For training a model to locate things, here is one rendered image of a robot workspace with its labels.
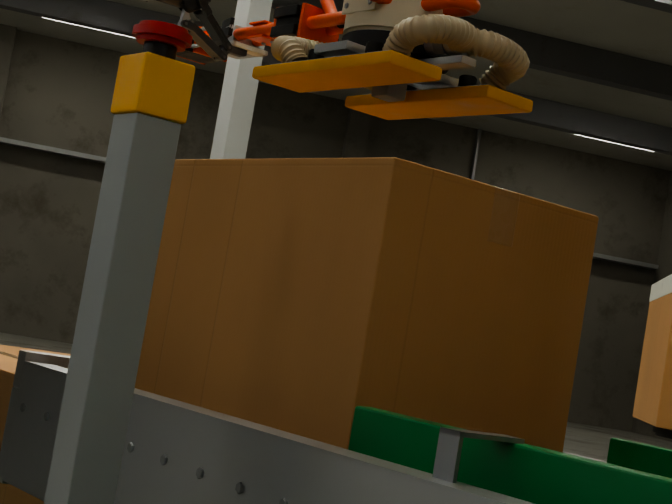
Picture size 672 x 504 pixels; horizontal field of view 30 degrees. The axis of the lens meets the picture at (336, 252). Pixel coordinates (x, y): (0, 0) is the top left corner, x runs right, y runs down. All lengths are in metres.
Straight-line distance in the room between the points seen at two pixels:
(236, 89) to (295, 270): 4.19
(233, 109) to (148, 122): 4.39
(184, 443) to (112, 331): 0.22
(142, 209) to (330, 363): 0.33
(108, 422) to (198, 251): 0.51
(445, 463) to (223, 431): 0.36
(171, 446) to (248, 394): 0.17
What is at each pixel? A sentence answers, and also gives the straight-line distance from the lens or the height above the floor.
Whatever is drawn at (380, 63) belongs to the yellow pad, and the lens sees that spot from 1.75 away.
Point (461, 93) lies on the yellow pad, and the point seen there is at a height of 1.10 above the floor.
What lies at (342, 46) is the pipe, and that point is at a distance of 1.86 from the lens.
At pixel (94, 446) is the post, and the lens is 1.46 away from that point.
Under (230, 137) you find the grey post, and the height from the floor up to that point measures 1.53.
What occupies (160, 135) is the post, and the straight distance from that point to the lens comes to 1.46.
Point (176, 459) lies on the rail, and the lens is 1.61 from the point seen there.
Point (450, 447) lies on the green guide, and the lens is 1.25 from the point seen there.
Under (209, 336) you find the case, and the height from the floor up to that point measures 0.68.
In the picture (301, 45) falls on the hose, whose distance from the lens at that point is 2.05.
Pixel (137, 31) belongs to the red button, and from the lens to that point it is 1.49.
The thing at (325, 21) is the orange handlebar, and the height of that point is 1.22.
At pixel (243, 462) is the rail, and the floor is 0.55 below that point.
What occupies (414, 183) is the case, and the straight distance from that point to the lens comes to 1.59.
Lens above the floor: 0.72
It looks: 4 degrees up
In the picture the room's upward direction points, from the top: 10 degrees clockwise
